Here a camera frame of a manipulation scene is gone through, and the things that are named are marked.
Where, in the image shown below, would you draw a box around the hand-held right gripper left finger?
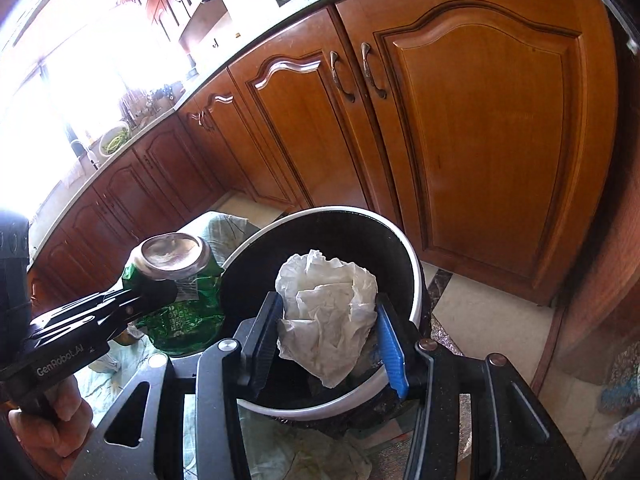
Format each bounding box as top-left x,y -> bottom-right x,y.
67,291 -> 285,480

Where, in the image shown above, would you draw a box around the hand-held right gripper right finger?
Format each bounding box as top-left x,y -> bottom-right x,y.
375,294 -> 586,480

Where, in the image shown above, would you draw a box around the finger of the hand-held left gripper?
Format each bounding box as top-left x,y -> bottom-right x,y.
30,285 -> 151,338
40,280 -> 179,346

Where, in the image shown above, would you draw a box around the crushed green can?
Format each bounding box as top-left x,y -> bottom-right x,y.
121,232 -> 227,358

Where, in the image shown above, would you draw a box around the white tissue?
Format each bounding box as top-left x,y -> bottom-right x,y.
276,249 -> 378,390

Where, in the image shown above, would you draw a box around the black bin with white rim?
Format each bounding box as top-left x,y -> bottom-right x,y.
220,205 -> 432,428

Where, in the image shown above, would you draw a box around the person's left hand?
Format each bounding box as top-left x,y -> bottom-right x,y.
7,375 -> 95,480

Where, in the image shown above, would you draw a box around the light green floral tablecloth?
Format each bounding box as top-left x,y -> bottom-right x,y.
80,211 -> 416,480

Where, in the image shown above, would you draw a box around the chrome kitchen faucet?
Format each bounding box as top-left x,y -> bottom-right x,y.
70,137 -> 102,171

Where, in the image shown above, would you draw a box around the colander with green vegetables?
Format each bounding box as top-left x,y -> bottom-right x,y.
99,122 -> 132,156

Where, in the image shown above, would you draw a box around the wooden base cabinets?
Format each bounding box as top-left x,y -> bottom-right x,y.
27,0 -> 621,321

